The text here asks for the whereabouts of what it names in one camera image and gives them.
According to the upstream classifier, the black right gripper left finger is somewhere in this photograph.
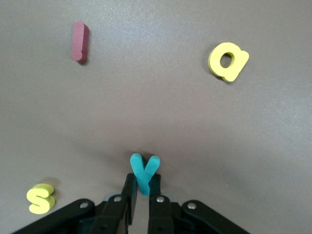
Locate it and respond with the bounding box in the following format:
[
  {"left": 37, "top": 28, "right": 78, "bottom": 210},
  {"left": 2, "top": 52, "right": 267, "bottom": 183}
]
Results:
[{"left": 12, "top": 173, "right": 138, "bottom": 234}]

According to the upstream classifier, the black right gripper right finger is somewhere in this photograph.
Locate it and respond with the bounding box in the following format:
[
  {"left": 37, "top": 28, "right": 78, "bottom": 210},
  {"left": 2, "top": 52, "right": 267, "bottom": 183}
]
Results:
[{"left": 148, "top": 174, "right": 252, "bottom": 234}]

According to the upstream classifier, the teal foam letter y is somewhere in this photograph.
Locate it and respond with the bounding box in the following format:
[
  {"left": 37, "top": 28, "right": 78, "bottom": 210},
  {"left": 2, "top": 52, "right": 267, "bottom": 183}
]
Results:
[{"left": 129, "top": 153, "right": 161, "bottom": 196}]

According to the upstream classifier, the yellow letter d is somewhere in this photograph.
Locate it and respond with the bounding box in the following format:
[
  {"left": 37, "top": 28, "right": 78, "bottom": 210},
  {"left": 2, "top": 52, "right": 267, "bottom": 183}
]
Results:
[{"left": 208, "top": 42, "right": 250, "bottom": 82}]

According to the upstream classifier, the yellow foam letter s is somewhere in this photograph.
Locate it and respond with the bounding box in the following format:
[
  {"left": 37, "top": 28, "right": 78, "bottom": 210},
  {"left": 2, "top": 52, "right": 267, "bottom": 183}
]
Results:
[{"left": 26, "top": 183, "right": 56, "bottom": 215}]

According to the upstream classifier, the dark red foam letter i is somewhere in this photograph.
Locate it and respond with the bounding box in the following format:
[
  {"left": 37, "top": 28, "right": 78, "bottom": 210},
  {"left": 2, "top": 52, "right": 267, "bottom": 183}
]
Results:
[{"left": 70, "top": 20, "right": 89, "bottom": 63}]

